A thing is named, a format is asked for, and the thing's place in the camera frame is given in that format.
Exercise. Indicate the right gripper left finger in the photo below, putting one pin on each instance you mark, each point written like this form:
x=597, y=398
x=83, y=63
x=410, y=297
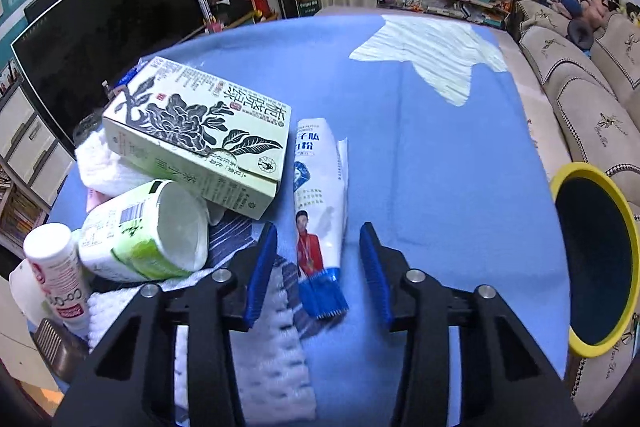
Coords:
x=129, y=377

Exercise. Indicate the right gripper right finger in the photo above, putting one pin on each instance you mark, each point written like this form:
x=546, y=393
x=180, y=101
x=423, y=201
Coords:
x=506, y=380

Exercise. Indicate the white foam net sleeve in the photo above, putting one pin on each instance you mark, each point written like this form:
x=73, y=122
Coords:
x=269, y=360

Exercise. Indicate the white blue toothpaste tube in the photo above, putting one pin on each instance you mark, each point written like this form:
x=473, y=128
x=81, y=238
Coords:
x=320, y=187

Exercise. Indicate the yellow rimmed black trash bin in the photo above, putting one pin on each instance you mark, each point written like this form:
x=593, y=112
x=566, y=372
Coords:
x=601, y=242

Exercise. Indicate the brown ribbed plastic tray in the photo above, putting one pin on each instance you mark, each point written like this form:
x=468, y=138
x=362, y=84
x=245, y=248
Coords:
x=61, y=350

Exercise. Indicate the white paper cup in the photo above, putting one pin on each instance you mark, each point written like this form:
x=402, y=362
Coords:
x=27, y=293

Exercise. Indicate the green white tissue pack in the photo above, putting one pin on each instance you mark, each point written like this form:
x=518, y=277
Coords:
x=154, y=232

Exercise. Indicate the white Co-Q10 bottle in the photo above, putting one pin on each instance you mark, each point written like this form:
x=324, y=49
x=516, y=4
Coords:
x=51, y=251

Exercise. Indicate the small pink white carton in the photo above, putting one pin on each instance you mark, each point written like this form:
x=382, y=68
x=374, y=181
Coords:
x=95, y=198

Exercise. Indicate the crumpled white tissue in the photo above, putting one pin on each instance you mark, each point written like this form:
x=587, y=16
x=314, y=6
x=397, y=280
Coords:
x=103, y=170

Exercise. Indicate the blue patterned tablecloth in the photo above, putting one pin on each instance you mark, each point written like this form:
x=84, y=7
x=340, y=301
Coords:
x=440, y=161

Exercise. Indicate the glass ashtray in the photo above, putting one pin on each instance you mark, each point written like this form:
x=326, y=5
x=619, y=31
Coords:
x=89, y=124

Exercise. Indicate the floral green tea box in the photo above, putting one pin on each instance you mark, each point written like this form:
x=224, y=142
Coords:
x=222, y=141

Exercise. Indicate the beige embroidered sofa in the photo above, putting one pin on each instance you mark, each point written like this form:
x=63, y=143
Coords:
x=595, y=101

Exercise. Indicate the large black television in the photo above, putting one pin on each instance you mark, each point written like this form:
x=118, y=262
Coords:
x=77, y=48

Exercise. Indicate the pile of plush toys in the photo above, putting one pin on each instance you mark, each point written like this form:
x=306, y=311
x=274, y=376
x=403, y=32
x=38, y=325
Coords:
x=581, y=22

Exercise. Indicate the low shelf of clutter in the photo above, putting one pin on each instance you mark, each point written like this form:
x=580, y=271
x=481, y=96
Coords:
x=480, y=12

